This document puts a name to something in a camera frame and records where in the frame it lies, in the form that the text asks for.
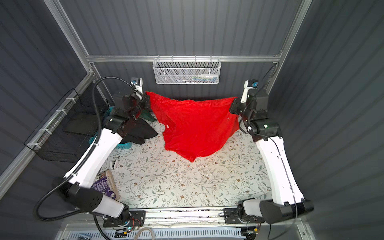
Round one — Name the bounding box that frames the white wire mesh basket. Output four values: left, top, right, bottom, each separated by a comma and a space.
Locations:
153, 59, 222, 85

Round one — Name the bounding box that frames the red t shirt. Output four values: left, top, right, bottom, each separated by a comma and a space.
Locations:
147, 92, 239, 162

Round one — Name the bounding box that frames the aluminium corner frame post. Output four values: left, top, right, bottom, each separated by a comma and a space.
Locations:
254, 0, 313, 115

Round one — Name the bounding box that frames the aluminium horizontal frame bar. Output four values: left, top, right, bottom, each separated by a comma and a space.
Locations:
86, 55, 281, 63

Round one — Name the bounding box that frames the purple booklet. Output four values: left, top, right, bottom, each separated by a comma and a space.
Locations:
91, 170, 120, 200

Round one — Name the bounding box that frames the white slotted cable duct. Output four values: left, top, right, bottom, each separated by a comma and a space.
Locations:
62, 227, 246, 240

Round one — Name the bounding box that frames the black corrugated cable conduit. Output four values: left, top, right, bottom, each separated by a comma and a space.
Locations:
33, 76, 136, 223

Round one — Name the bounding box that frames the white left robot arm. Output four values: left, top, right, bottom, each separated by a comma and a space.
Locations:
59, 91, 157, 220

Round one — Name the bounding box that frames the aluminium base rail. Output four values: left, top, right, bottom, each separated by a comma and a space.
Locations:
64, 204, 304, 229

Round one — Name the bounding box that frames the black t shirt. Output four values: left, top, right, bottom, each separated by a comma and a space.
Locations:
121, 118, 158, 145

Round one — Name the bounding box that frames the teal plastic laundry basket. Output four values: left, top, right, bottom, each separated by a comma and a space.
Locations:
88, 107, 132, 149

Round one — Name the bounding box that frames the black wire mesh basket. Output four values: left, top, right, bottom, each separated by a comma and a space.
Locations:
24, 85, 109, 163

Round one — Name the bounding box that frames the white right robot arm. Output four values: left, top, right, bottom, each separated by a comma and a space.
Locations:
230, 87, 315, 224

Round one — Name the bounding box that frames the green t shirt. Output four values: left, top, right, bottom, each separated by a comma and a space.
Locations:
140, 110, 157, 123

